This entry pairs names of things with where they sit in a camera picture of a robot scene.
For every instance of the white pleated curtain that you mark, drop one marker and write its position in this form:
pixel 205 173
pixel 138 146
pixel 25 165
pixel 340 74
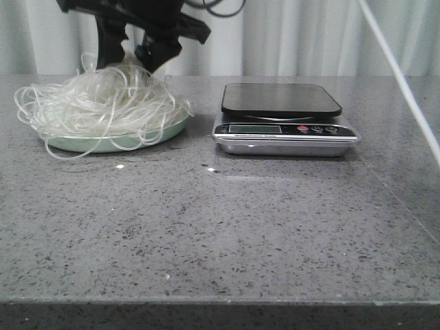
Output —
pixel 263 38

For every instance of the black silver kitchen scale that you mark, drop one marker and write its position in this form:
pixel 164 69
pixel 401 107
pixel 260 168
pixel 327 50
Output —
pixel 285 119

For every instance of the white translucent vermicelli bundle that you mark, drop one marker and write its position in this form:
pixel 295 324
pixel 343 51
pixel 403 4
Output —
pixel 120 99

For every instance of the mint green plate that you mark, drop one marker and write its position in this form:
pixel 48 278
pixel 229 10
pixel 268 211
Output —
pixel 118 143

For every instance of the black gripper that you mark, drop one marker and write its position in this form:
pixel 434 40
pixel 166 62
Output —
pixel 163 19

